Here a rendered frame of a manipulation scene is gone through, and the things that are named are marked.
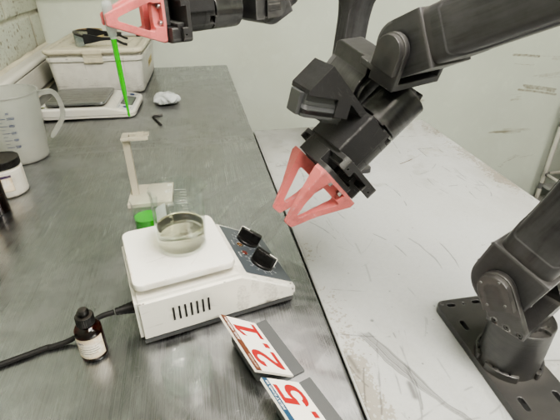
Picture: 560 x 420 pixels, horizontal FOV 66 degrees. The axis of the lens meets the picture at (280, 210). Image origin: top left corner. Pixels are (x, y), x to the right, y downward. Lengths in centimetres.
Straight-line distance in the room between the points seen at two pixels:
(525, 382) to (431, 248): 26
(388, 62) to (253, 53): 148
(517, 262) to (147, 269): 39
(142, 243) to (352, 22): 58
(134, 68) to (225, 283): 112
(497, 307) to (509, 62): 202
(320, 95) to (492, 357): 33
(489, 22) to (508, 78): 202
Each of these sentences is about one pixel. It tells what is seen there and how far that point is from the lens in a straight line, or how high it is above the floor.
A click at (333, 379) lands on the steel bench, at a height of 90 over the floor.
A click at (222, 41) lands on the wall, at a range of 191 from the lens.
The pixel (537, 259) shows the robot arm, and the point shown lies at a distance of 46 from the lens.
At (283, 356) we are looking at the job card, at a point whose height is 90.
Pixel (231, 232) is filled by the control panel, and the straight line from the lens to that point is 62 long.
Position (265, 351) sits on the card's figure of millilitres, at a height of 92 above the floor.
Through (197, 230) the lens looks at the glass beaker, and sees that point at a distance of 52.
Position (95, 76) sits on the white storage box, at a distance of 158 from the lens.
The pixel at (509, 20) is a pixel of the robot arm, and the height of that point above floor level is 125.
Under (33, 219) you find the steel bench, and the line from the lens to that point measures 87.
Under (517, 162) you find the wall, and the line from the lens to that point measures 271.
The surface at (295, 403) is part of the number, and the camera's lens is 46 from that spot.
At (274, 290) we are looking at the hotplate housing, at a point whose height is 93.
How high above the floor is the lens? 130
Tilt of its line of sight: 31 degrees down
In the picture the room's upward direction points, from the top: straight up
